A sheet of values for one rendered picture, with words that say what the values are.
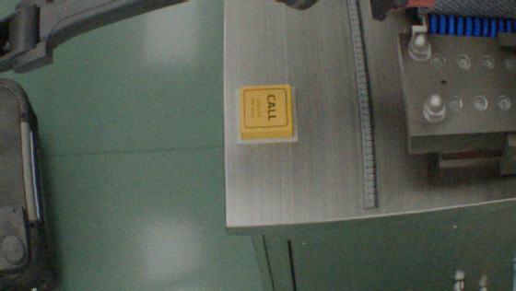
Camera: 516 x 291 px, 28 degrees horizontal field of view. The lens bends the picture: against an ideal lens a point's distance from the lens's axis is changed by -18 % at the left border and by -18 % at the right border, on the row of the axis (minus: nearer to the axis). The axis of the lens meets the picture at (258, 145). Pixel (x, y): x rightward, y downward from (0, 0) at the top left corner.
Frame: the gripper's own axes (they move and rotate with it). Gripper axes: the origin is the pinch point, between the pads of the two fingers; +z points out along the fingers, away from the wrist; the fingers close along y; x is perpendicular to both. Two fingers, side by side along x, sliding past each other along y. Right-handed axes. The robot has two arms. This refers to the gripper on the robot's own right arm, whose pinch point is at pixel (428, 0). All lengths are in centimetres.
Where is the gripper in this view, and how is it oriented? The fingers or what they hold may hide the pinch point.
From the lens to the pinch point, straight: 159.8
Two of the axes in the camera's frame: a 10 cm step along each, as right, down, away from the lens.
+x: 4.4, -3.8, -8.1
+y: 0.3, 9.1, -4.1
